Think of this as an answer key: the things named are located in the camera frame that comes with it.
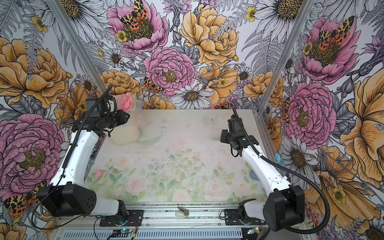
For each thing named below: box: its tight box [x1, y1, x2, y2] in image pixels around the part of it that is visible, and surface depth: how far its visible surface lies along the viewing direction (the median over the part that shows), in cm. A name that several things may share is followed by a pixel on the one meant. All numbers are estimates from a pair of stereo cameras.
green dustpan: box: [116, 92, 134, 112], surface depth 80 cm
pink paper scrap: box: [117, 92, 134, 112], surface depth 80 cm
